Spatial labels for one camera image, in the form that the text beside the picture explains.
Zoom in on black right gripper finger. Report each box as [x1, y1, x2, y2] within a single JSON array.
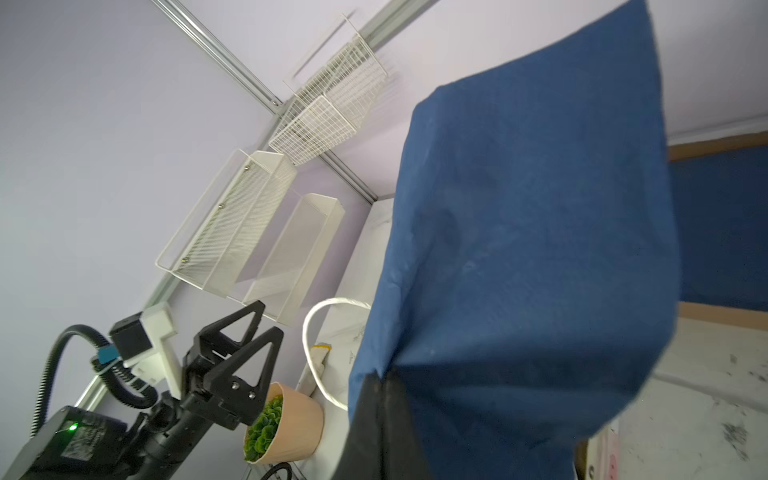
[[333, 371, 433, 480]]

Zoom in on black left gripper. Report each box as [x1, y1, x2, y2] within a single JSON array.
[[122, 299, 286, 480]]

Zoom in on cartoon animal paper gift bag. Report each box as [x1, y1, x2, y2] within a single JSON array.
[[296, 198, 394, 479]]

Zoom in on blue paper napkin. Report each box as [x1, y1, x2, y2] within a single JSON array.
[[348, 1, 680, 479]]

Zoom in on white mesh two-tier shelf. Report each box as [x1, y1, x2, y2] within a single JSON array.
[[156, 149, 345, 326]]

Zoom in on cardboard box of blue napkins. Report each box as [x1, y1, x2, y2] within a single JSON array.
[[669, 132, 767, 330]]

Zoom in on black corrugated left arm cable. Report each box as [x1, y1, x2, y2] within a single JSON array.
[[29, 323, 160, 439]]

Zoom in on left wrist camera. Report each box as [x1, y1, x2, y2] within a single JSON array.
[[107, 301, 184, 400]]

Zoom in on white wire basket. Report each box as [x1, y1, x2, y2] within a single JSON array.
[[268, 14, 388, 165]]

